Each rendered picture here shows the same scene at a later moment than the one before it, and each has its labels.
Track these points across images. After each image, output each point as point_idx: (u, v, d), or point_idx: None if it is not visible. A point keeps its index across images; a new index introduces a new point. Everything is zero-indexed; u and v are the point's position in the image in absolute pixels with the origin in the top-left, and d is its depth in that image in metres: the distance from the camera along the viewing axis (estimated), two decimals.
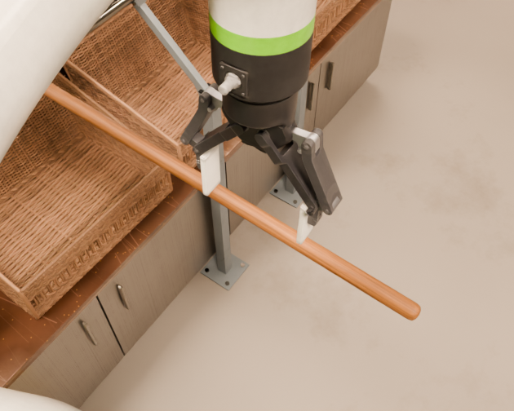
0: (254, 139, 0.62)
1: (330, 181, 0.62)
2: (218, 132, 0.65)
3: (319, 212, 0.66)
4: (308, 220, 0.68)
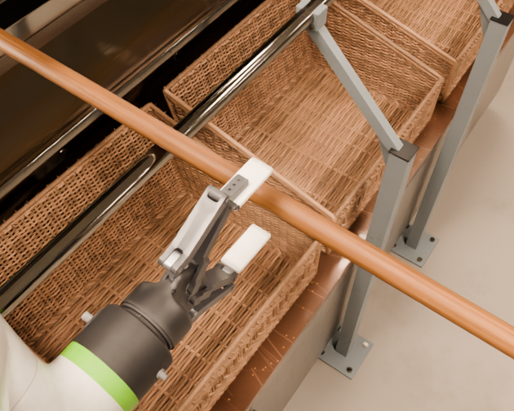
0: None
1: (212, 298, 0.75)
2: None
3: None
4: (238, 251, 0.78)
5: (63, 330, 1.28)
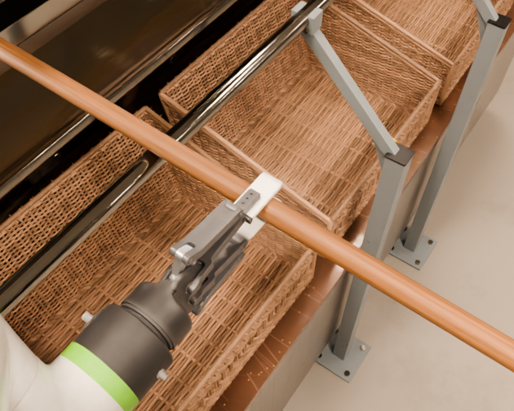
0: None
1: (222, 272, 0.73)
2: None
3: None
4: None
5: (58, 335, 1.27)
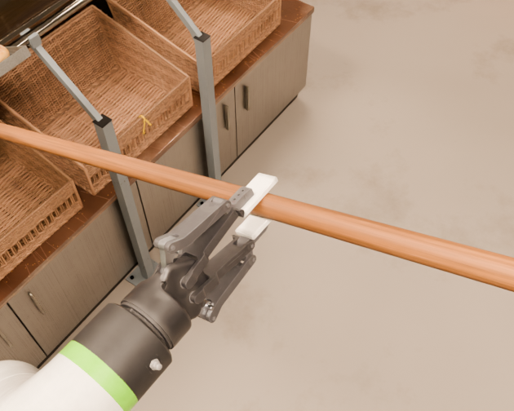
0: None
1: (235, 279, 0.72)
2: (191, 242, 0.67)
3: (250, 238, 0.74)
4: (254, 223, 0.74)
5: None
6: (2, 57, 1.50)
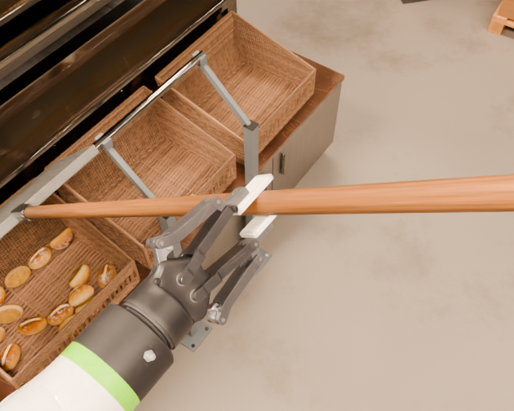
0: None
1: (244, 280, 0.71)
2: (189, 244, 0.68)
3: (257, 240, 0.73)
4: (259, 224, 0.74)
5: None
6: None
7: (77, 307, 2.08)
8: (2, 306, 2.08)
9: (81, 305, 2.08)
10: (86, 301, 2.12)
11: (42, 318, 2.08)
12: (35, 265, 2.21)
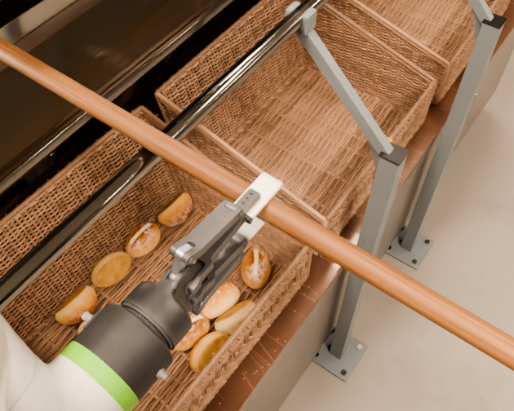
0: None
1: (222, 272, 0.73)
2: None
3: (242, 233, 0.74)
4: None
5: (54, 334, 1.27)
6: None
7: (220, 320, 1.23)
8: (93, 315, 1.24)
9: (228, 317, 1.23)
10: (229, 309, 1.27)
11: None
12: (138, 250, 1.36)
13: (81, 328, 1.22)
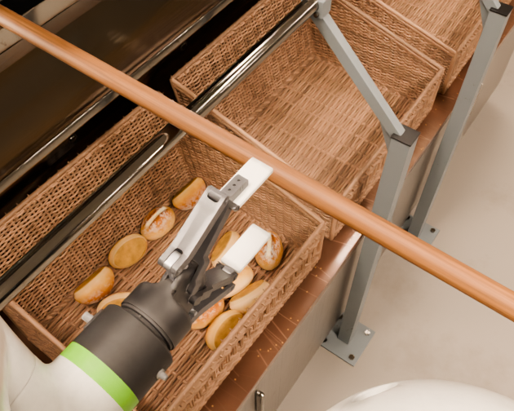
0: None
1: (212, 298, 0.75)
2: None
3: None
4: (238, 251, 0.78)
5: (73, 313, 1.31)
6: None
7: (235, 299, 1.27)
8: (112, 294, 1.27)
9: (242, 296, 1.27)
10: (243, 289, 1.31)
11: None
12: (153, 233, 1.39)
13: (100, 307, 1.26)
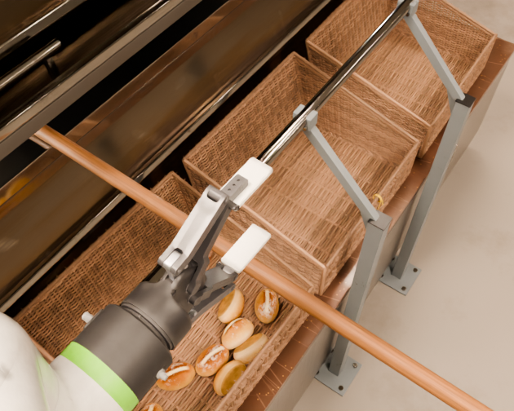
0: None
1: (212, 298, 0.75)
2: None
3: None
4: (238, 251, 0.78)
5: None
6: None
7: (238, 351, 1.50)
8: None
9: (245, 349, 1.50)
10: (245, 341, 1.54)
11: (189, 366, 1.49)
12: None
13: None
